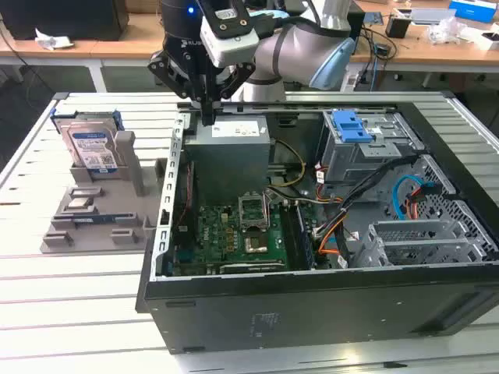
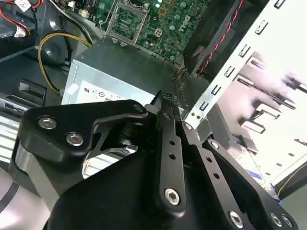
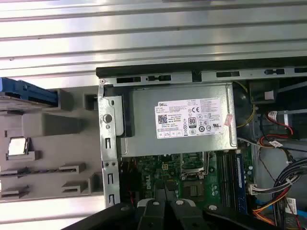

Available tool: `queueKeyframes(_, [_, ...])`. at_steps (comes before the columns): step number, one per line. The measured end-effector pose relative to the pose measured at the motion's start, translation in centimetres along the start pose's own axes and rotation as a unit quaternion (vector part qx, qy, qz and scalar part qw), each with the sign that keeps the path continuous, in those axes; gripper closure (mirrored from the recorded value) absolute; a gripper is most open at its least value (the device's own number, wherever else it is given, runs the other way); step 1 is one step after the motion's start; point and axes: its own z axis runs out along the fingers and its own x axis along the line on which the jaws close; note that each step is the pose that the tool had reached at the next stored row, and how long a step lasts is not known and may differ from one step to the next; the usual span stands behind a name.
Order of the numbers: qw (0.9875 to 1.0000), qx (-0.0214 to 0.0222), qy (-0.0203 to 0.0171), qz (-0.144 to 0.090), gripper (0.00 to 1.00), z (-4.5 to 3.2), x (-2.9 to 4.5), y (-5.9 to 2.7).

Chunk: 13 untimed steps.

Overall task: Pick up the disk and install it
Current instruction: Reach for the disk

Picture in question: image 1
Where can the crumpled white paper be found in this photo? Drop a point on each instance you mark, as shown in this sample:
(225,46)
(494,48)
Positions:
(52,41)

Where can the CPU socket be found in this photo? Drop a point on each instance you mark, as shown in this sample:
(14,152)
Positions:
(256,244)

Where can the grey parts rack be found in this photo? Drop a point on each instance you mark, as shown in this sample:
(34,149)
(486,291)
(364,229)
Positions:
(117,187)

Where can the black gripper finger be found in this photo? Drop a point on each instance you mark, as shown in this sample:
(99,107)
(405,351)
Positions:
(238,78)
(167,72)

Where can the silver CPU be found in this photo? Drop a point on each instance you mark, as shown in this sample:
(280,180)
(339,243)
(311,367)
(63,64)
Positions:
(80,203)

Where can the black PC case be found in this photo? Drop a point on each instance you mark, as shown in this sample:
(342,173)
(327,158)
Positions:
(312,304)

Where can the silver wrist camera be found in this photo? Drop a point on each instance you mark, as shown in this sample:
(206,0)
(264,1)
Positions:
(234,44)

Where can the grey power supply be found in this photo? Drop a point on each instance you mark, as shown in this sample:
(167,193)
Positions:
(230,159)

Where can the blue cardboard box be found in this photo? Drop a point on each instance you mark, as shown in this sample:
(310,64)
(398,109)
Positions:
(473,9)

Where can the small black box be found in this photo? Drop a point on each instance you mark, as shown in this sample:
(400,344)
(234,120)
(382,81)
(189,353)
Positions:
(397,27)

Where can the black RAM slot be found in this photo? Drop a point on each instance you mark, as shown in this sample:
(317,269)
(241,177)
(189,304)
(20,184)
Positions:
(288,237)

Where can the hard disk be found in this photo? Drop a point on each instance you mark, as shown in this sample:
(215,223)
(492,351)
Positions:
(91,148)

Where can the blue drive latch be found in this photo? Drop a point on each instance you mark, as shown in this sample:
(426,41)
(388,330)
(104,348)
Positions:
(351,128)

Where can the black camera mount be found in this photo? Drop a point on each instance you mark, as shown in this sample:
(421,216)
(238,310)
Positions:
(224,15)

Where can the blue RAM stick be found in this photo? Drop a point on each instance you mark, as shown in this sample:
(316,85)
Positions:
(97,218)

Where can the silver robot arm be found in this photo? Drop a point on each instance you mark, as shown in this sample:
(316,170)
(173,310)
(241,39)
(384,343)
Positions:
(296,46)

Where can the wooden desk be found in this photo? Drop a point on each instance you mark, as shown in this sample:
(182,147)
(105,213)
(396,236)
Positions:
(429,52)
(124,46)

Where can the grey flat tray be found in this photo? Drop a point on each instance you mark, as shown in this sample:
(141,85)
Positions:
(432,15)

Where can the black computer tower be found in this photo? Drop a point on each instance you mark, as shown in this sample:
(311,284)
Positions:
(358,25)

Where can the green motherboard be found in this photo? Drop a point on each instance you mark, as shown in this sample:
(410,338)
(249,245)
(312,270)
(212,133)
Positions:
(218,237)

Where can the grey optical drive cage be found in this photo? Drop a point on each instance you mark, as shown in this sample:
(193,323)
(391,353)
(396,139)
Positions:
(351,159)

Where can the large black box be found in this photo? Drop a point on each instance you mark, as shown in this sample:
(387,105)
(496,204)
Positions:
(70,17)

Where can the grey disk bay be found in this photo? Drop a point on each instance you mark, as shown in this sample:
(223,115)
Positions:
(421,243)

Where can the RAM stick in board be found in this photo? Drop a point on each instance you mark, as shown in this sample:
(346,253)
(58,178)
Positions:
(306,241)

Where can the clear plastic bags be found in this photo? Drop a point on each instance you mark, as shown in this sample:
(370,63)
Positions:
(444,31)

